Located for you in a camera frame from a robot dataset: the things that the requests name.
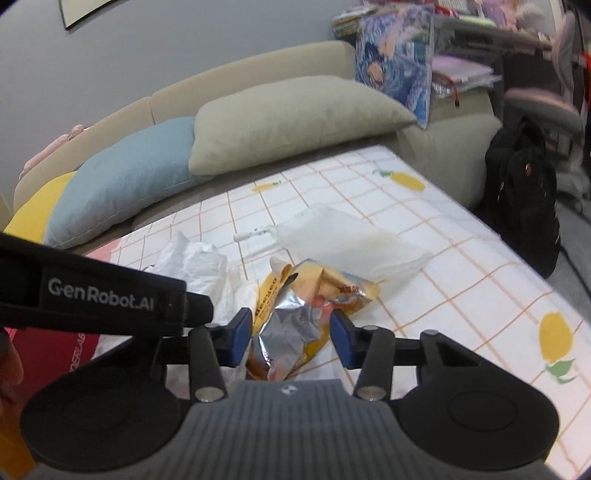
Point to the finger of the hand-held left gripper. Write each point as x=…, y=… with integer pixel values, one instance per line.
x=199, y=309

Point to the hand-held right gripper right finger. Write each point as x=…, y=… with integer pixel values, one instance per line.
x=341, y=339

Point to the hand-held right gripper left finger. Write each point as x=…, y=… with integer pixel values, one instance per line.
x=241, y=338

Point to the yellow snack packet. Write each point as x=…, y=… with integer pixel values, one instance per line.
x=295, y=323

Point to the person's left hand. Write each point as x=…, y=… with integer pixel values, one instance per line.
x=9, y=369

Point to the red printed bag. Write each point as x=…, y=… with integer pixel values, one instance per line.
x=51, y=360

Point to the yellow pillow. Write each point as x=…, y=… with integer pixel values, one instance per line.
x=37, y=207

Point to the light blue pillow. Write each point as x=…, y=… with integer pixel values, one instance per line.
x=124, y=180

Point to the lemon print checked blanket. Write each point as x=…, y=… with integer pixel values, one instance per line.
x=461, y=300

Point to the pink plush toy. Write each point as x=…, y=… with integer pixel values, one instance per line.
x=51, y=147

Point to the beige pillow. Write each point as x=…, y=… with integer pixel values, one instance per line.
x=295, y=120

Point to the black backpack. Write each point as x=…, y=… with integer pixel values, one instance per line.
x=521, y=198

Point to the beige sofa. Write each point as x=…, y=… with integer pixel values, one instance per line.
x=452, y=138

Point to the blue cartoon print pillow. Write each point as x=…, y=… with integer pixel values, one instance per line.
x=397, y=55

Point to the purple folder stack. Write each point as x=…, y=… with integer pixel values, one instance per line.
x=461, y=74

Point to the pink grey desk chair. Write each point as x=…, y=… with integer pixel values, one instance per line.
x=554, y=110

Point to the stack of books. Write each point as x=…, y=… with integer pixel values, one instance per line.
x=348, y=23

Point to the grey study desk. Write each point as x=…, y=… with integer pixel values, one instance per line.
x=498, y=32

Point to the framed wall picture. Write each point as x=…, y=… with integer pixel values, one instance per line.
x=87, y=11

